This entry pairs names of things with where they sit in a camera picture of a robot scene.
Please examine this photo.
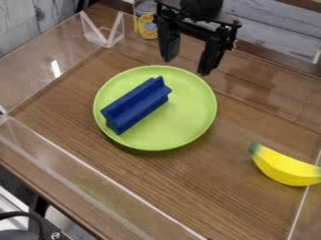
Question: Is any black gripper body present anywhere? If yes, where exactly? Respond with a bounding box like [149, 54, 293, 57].
[153, 0, 242, 41]

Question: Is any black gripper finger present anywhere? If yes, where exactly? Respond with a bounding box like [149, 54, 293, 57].
[196, 26, 236, 76]
[156, 15, 180, 62]

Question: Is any yellow toy banana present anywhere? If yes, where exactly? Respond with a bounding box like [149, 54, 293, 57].
[250, 142, 321, 187]

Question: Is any green round plate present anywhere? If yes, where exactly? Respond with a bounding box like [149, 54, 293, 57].
[92, 65, 216, 151]

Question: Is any yellow labelled tin can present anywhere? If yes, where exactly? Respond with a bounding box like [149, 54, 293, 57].
[132, 0, 157, 40]

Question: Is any blue plastic block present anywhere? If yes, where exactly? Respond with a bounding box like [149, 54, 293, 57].
[100, 76, 171, 135]

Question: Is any black chair part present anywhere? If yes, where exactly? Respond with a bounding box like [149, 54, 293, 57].
[0, 211, 72, 240]

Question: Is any clear acrylic triangular bracket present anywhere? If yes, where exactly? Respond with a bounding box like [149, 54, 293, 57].
[80, 11, 124, 49]

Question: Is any clear acrylic front wall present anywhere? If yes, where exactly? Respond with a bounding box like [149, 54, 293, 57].
[0, 113, 207, 240]

